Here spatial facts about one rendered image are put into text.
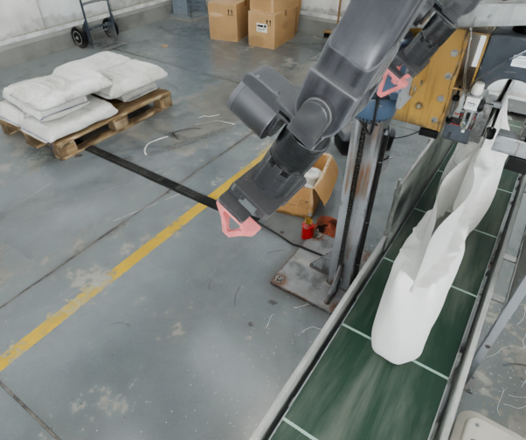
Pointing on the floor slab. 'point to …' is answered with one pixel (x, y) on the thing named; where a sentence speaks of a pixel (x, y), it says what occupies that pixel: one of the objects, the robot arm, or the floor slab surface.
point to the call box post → (506, 313)
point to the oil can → (307, 228)
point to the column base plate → (314, 273)
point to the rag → (328, 225)
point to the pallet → (65, 147)
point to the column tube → (370, 153)
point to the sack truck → (82, 37)
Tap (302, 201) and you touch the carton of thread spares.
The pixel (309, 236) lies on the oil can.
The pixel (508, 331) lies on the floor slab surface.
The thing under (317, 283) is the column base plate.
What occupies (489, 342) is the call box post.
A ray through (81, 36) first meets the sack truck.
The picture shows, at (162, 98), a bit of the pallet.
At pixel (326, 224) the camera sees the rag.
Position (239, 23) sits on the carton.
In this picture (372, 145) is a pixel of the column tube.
